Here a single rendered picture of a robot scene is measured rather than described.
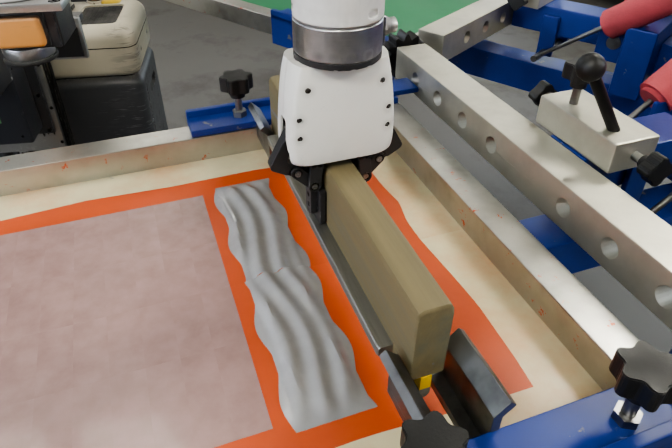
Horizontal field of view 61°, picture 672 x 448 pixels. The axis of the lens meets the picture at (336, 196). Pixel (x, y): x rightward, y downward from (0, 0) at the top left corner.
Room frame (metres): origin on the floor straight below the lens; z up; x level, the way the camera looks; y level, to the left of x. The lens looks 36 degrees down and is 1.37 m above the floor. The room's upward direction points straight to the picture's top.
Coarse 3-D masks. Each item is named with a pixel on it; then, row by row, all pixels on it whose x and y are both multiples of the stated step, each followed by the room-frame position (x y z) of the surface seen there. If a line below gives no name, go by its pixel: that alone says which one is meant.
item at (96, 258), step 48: (144, 192) 0.59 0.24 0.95; (192, 192) 0.59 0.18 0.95; (288, 192) 0.59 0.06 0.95; (384, 192) 0.59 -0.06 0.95; (0, 240) 0.50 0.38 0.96; (48, 240) 0.50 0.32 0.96; (96, 240) 0.50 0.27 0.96; (144, 240) 0.50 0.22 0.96; (192, 240) 0.50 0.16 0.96; (0, 288) 0.42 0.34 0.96; (48, 288) 0.42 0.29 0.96; (96, 288) 0.42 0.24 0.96; (144, 288) 0.42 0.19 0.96; (192, 288) 0.42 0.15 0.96; (0, 336) 0.36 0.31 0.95
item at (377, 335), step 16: (272, 144) 0.60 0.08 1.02; (288, 176) 0.53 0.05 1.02; (304, 192) 0.50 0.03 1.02; (304, 208) 0.47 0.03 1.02; (320, 224) 0.45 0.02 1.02; (320, 240) 0.43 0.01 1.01; (336, 256) 0.40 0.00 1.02; (336, 272) 0.38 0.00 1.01; (352, 272) 0.38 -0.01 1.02; (352, 288) 0.36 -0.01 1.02; (352, 304) 0.35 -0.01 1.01; (368, 304) 0.34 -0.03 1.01; (368, 320) 0.32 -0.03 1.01; (368, 336) 0.31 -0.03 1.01; (384, 336) 0.31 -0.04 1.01
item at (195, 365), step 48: (240, 288) 0.42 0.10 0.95; (336, 288) 0.42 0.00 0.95; (48, 336) 0.36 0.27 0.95; (96, 336) 0.36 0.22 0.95; (144, 336) 0.36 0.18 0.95; (192, 336) 0.36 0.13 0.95; (240, 336) 0.36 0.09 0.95; (480, 336) 0.36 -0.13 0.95; (0, 384) 0.31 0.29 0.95; (48, 384) 0.31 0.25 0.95; (96, 384) 0.31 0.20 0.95; (144, 384) 0.31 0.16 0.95; (192, 384) 0.31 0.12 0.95; (240, 384) 0.31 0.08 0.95; (384, 384) 0.31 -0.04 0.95; (528, 384) 0.31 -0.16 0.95; (0, 432) 0.26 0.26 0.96; (48, 432) 0.26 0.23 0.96; (96, 432) 0.26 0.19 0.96; (144, 432) 0.26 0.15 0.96; (192, 432) 0.26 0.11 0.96; (240, 432) 0.26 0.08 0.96; (288, 432) 0.26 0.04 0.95; (336, 432) 0.26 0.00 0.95
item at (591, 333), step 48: (96, 144) 0.65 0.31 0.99; (144, 144) 0.65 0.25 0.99; (192, 144) 0.66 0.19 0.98; (240, 144) 0.69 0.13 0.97; (432, 144) 0.65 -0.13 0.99; (0, 192) 0.58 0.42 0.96; (432, 192) 0.59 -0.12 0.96; (480, 192) 0.54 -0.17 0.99; (480, 240) 0.48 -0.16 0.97; (528, 240) 0.45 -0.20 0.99; (528, 288) 0.40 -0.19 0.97; (576, 288) 0.38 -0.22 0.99; (576, 336) 0.34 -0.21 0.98; (624, 336) 0.33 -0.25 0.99
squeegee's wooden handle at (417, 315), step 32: (352, 192) 0.41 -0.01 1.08; (352, 224) 0.38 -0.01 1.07; (384, 224) 0.37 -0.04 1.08; (352, 256) 0.38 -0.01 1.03; (384, 256) 0.33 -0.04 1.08; (416, 256) 0.33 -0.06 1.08; (384, 288) 0.32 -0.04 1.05; (416, 288) 0.29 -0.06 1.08; (384, 320) 0.32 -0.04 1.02; (416, 320) 0.27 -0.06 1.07; (448, 320) 0.28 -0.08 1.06; (416, 352) 0.27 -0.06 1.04
